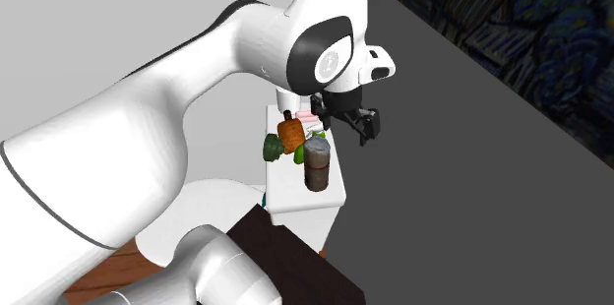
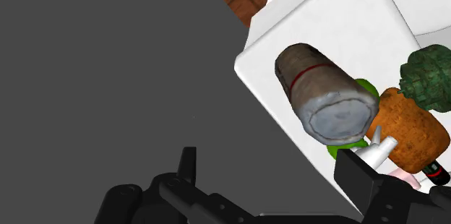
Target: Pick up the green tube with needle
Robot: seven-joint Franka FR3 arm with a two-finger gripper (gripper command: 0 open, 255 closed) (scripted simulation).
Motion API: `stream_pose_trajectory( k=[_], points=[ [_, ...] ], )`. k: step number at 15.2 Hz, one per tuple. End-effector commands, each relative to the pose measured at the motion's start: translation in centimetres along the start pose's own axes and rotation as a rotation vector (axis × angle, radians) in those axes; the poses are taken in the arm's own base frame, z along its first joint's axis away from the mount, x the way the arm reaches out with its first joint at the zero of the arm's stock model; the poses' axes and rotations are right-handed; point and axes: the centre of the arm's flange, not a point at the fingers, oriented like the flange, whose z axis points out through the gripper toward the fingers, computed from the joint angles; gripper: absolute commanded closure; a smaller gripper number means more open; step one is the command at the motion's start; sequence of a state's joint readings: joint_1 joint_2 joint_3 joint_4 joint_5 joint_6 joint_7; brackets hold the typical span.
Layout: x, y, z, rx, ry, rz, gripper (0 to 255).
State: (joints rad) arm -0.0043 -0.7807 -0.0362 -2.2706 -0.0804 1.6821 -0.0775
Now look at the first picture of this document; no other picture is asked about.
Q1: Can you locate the pink and white object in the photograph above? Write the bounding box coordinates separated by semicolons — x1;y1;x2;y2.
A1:
294;109;324;136

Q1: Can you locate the white cup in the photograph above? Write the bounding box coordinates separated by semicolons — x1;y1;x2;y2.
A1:
275;88;301;113

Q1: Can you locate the orange bottle with black cap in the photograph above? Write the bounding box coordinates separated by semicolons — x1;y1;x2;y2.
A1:
276;109;307;155

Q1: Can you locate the grey brown can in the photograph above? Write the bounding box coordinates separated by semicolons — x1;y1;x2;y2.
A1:
303;135;333;194

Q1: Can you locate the dark green round object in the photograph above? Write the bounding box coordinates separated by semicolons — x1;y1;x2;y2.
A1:
261;133;286;163

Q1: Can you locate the dark robot stand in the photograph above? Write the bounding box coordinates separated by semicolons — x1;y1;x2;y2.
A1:
225;205;367;305

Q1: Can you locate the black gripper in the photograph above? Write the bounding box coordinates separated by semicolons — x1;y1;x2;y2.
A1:
310;86;382;148

